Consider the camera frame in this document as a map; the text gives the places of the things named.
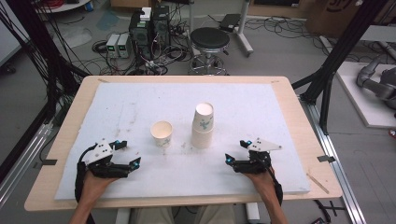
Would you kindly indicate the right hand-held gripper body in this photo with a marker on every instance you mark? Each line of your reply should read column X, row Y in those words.
column 253, row 163

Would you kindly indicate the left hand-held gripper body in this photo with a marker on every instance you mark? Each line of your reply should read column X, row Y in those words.
column 101, row 154

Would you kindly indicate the plain paper cup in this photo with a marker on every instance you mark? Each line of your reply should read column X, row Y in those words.
column 201, row 140

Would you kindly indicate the printed paper cup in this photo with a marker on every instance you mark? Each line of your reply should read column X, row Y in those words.
column 204, row 119
column 163, row 142

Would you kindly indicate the person's right hand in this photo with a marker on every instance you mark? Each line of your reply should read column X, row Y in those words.
column 264, row 185

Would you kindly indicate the person's left hand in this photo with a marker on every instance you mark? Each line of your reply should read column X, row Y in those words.
column 93, row 186

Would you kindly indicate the white table leg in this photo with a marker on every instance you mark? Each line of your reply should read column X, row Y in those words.
column 252, row 213
column 122, row 216

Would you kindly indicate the black tape piece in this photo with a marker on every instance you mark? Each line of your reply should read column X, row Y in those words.
column 326, row 158
column 49, row 162

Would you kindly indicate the white felt mat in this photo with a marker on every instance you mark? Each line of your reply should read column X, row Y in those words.
column 155, row 102

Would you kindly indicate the person's beige trousers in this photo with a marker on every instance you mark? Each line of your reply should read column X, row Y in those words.
column 214, row 216

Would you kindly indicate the thin wooden stick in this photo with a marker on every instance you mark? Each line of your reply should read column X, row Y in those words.
column 317, row 183

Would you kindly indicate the grey power supply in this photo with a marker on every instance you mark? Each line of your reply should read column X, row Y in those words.
column 124, row 45
column 112, row 45

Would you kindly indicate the black round stool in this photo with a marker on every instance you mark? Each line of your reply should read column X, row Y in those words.
column 209, row 38

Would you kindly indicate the black computer tower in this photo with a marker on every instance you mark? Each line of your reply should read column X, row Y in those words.
column 161, row 26
column 140, row 34

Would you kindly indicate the white platform board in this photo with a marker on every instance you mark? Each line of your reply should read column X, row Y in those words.
column 361, row 102

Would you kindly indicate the flat black device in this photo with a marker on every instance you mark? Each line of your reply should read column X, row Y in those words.
column 229, row 22

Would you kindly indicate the teal floor sheet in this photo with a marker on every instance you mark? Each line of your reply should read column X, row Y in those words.
column 107, row 20

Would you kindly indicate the small white box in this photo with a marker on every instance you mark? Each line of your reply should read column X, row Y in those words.
column 145, row 14

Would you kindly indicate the white round table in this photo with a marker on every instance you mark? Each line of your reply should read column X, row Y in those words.
column 67, row 5

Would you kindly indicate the cardboard box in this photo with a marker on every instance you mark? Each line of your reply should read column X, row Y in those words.
column 339, row 15

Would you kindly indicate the aluminium rail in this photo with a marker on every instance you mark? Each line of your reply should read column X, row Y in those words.
column 28, row 155
column 336, row 161

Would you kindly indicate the white stand frame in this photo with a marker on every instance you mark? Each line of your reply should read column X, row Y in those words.
column 244, row 31

